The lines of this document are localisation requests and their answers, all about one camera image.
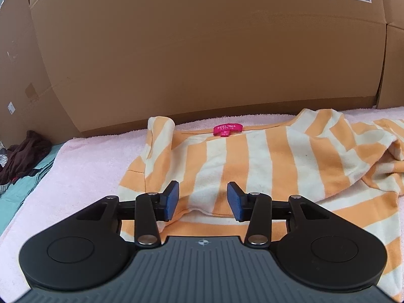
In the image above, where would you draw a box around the teal cloth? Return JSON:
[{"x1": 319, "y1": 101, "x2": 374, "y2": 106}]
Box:
[{"x1": 0, "y1": 143, "x2": 64, "y2": 237}]

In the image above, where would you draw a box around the dark brown garment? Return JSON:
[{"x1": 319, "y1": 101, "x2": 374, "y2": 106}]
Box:
[{"x1": 0, "y1": 130, "x2": 53, "y2": 186}]

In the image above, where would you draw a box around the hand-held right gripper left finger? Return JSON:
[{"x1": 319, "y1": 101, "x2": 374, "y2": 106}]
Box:
[{"x1": 76, "y1": 181, "x2": 180, "y2": 248}]

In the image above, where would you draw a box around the large labelled cardboard box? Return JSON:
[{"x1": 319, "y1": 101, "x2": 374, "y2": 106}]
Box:
[{"x1": 28, "y1": 0, "x2": 388, "y2": 138}]

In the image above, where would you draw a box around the pink terry towel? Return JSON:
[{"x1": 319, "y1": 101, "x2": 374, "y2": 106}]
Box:
[{"x1": 0, "y1": 106, "x2": 404, "y2": 259}]

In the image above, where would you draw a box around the black white striped garment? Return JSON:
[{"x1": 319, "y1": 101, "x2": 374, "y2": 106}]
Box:
[{"x1": 0, "y1": 154, "x2": 11, "y2": 196}]

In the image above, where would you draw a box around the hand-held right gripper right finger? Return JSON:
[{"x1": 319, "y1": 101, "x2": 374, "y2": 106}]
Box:
[{"x1": 226, "y1": 181, "x2": 332, "y2": 247}]

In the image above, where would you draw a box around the orange white striped shirt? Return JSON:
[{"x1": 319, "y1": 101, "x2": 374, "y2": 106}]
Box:
[{"x1": 118, "y1": 108, "x2": 404, "y2": 302}]

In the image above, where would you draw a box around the cardboard box with small sticker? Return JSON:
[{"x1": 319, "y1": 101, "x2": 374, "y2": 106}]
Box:
[{"x1": 0, "y1": 0, "x2": 81, "y2": 150}]

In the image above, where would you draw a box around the cardboard box with taped flaps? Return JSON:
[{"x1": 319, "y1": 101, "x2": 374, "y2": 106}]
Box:
[{"x1": 377, "y1": 0, "x2": 404, "y2": 110}]

